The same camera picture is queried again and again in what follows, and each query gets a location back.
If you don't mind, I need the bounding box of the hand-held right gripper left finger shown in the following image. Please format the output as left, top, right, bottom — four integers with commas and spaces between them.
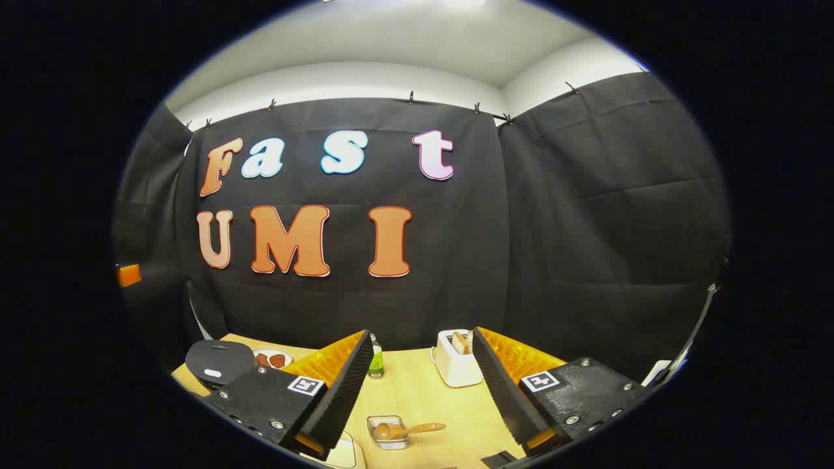
199, 329, 375, 457

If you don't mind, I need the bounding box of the clear plastic rice box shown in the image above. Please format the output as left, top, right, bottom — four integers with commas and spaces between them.
303, 430, 358, 468

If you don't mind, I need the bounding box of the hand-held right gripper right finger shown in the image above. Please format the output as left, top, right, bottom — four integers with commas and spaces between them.
472, 326, 652, 453

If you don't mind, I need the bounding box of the black rice cooker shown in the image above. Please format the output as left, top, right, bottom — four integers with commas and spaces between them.
185, 339, 256, 393

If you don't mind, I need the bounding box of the green label drink bottle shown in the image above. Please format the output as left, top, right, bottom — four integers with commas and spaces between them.
367, 334, 385, 380

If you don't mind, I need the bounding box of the black backdrop cloth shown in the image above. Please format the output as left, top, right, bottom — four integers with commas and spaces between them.
112, 70, 730, 385

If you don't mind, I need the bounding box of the wooden spoon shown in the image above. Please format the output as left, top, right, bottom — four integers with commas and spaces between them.
374, 422, 447, 442

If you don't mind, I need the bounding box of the metal wire chopstick holder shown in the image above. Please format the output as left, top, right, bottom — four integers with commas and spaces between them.
367, 415, 410, 450

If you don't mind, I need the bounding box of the white plate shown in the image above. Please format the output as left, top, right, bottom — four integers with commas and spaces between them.
252, 347, 294, 370

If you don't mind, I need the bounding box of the white toaster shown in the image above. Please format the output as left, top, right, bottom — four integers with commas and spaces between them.
430, 329, 484, 388

